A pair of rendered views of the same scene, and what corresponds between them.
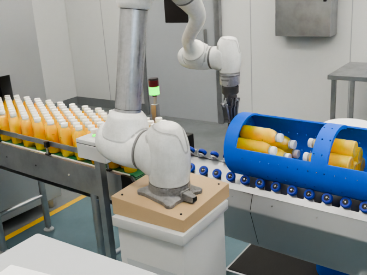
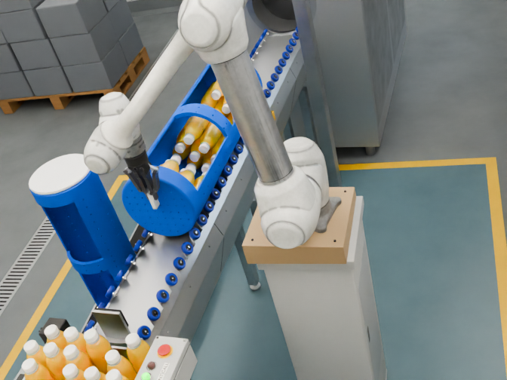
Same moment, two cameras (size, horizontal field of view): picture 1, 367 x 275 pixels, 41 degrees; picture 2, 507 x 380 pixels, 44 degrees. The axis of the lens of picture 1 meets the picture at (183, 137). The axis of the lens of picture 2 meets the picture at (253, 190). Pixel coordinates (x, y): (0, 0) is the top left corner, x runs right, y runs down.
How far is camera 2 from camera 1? 2.74 m
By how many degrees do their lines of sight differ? 88
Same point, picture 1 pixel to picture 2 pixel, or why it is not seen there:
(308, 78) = not seen: outside the picture
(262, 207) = (224, 221)
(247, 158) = (206, 188)
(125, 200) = (345, 233)
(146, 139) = (314, 165)
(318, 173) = (232, 139)
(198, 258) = not seen: hidden behind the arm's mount
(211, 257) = not seen: hidden behind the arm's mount
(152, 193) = (328, 212)
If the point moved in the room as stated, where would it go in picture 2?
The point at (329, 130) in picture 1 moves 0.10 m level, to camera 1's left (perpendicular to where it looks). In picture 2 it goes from (202, 108) to (210, 119)
